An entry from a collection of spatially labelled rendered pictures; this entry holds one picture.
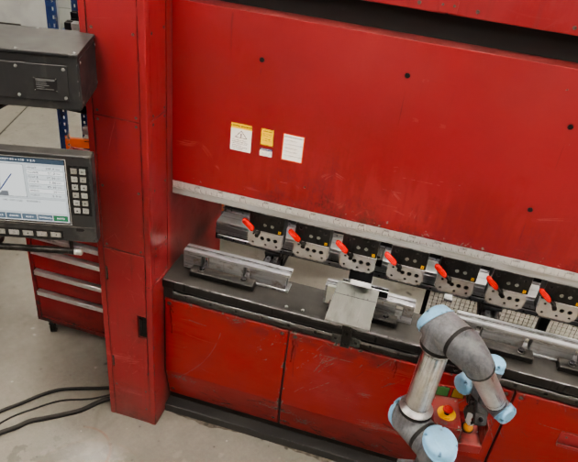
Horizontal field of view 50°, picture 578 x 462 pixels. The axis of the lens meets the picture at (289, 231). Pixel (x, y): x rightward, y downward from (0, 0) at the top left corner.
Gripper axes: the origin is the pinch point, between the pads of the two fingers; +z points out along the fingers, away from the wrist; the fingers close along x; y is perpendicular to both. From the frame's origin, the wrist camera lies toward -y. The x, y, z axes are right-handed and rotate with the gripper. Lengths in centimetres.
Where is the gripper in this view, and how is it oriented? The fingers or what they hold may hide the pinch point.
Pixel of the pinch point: (470, 424)
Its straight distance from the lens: 261.6
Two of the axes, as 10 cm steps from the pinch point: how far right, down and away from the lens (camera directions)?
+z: -0.9, 7.9, 6.1
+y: 1.3, -6.0, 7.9
